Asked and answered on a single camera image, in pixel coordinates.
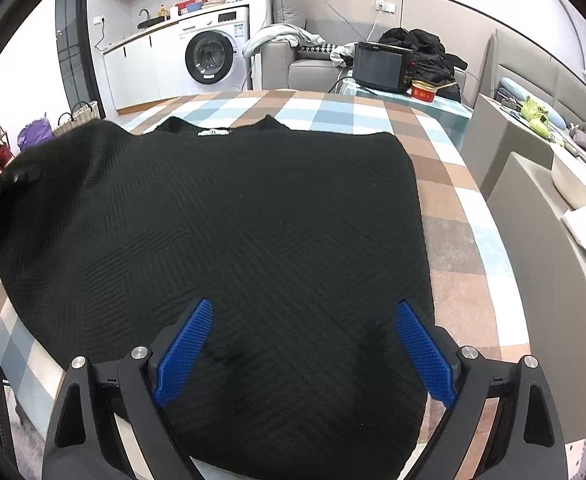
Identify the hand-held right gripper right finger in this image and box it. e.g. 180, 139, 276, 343
394, 300, 570, 480

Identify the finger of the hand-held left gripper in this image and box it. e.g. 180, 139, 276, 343
0, 167, 43, 188

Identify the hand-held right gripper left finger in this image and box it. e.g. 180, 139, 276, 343
43, 297, 214, 480

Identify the black knit sweater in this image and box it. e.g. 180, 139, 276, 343
0, 115, 436, 466

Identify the purple bag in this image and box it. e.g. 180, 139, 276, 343
17, 115, 54, 151

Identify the woven laundry basket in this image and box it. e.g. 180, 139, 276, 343
53, 101, 100, 137

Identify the black framed door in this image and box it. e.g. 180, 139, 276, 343
56, 0, 105, 121

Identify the beige low cabinet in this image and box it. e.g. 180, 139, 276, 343
488, 150, 586, 443
460, 92, 558, 201

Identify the plaid tablecloth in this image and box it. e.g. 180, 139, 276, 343
0, 89, 531, 480

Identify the white kitchen base cabinet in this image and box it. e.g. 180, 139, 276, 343
102, 27, 184, 111

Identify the white washing machine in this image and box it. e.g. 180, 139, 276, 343
177, 6, 252, 96

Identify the teal side table cloth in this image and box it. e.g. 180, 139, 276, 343
338, 80, 474, 118

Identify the red bowl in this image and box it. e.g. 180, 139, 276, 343
411, 80, 456, 101

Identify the green toy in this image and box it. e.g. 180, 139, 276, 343
520, 97, 551, 136

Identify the grey sofa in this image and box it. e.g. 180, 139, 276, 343
260, 0, 476, 108

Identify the light blue pillow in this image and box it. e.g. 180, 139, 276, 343
500, 77, 568, 131

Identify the black kitchen appliance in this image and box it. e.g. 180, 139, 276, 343
353, 41, 420, 93

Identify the grey blanket on sofa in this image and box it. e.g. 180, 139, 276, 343
243, 24, 326, 58

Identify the beige padded bed headboard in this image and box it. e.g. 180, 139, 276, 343
488, 27, 586, 126

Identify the pile of black jackets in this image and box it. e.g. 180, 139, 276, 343
377, 27, 468, 101

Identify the grey sofa pillow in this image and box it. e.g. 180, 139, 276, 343
272, 0, 308, 28

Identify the houndstooth cushion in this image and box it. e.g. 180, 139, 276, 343
298, 42, 354, 58

